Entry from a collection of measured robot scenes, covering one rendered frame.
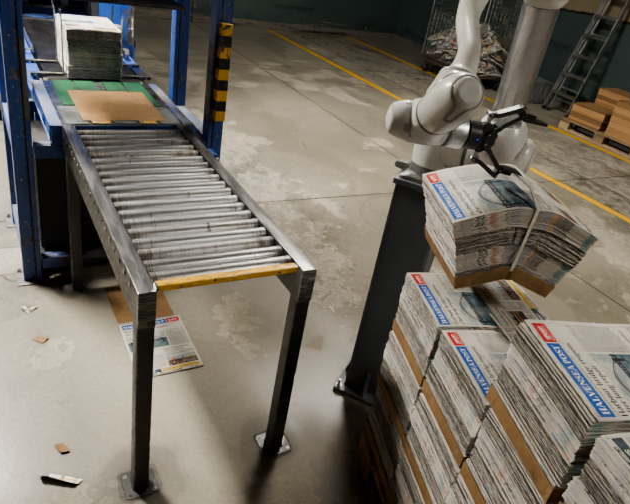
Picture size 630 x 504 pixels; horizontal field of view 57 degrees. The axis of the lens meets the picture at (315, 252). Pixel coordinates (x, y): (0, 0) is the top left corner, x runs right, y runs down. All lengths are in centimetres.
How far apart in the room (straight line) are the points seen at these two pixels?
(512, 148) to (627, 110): 587
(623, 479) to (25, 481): 178
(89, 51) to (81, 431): 203
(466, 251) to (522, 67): 60
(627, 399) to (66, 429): 184
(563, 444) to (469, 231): 59
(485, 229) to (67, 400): 168
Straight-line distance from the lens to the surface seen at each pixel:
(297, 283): 182
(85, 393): 249
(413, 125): 146
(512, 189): 168
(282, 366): 203
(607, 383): 124
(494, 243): 160
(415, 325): 178
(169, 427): 234
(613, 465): 112
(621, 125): 783
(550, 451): 125
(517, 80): 190
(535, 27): 184
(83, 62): 350
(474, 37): 151
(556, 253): 170
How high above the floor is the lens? 171
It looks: 29 degrees down
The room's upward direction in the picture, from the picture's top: 11 degrees clockwise
